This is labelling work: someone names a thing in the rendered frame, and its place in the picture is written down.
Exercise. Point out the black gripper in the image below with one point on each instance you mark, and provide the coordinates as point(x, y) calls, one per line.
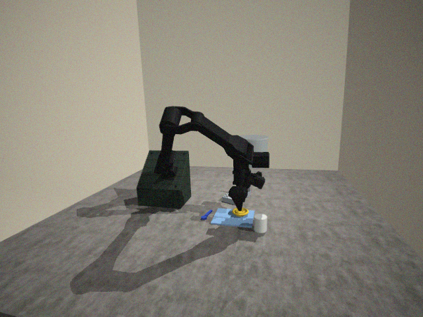
point(239, 192)

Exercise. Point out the yellow plate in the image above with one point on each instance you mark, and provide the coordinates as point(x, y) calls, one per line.
point(240, 213)

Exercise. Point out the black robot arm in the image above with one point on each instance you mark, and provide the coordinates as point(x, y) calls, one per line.
point(238, 148)

